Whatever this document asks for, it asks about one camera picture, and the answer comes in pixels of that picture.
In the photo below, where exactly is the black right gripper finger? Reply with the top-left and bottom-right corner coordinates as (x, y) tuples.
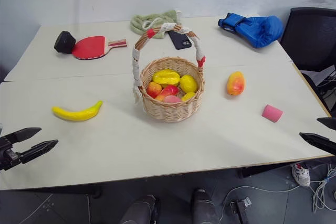
(316, 116), (336, 131)
(299, 132), (336, 156)

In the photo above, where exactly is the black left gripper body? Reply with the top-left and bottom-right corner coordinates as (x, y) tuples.
(0, 142), (24, 172)

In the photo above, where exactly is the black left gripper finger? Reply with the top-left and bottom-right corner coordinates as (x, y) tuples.
(19, 140), (59, 164)
(0, 127), (43, 145)

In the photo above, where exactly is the white sneaker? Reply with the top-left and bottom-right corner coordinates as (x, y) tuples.
(291, 163), (311, 188)

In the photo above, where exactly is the yellow banana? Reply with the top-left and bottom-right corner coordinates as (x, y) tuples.
(51, 100), (104, 123)

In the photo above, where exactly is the pink cylinder roll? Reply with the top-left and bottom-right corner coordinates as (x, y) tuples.
(261, 104), (284, 124)

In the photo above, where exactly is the black table foot bar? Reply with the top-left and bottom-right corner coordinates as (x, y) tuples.
(237, 164), (292, 179)

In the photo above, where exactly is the black office chair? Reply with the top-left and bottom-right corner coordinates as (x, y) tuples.
(279, 6), (336, 116)

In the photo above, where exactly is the black round pouch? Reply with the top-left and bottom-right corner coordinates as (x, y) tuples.
(54, 30), (77, 55)

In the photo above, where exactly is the orange yellow mango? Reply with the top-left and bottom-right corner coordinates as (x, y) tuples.
(226, 70), (246, 97)

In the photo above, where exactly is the red table tennis paddle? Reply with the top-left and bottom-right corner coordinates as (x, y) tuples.
(71, 35), (128, 61)

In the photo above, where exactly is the blue boxing glove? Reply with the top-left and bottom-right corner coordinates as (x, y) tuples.
(217, 12), (285, 49)

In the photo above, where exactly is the dark rounded shape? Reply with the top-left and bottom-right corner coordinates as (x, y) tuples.
(191, 188), (222, 224)
(119, 194), (161, 224)

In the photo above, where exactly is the small red orange peach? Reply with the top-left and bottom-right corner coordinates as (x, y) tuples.
(145, 81), (163, 99)

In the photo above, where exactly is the pink peach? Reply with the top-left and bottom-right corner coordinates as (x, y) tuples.
(163, 95), (183, 104)

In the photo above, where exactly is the small yellow lemon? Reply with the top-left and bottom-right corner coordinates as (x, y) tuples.
(181, 91), (196, 102)

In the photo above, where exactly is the red yellow mango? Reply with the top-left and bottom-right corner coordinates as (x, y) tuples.
(154, 84), (180, 102)

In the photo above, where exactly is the large yellow lemon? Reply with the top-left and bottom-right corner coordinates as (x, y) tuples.
(179, 74), (198, 94)

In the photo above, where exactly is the yellow starfruit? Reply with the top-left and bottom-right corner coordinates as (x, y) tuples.
(152, 68), (181, 87)

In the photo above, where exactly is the green towel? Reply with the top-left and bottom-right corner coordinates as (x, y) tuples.
(130, 9), (183, 39)

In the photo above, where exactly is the black smartphone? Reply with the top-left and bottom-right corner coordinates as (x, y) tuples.
(167, 30), (193, 51)

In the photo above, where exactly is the white cable bundle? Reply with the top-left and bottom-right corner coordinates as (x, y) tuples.
(309, 166), (336, 213)

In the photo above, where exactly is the black caster bracket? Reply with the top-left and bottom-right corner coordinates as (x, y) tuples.
(229, 198), (250, 224)

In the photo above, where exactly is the wicker basket with wrapped handle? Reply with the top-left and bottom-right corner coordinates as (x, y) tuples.
(130, 22), (206, 123)

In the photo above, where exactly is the white rope cord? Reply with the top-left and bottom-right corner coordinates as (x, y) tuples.
(142, 17), (165, 30)

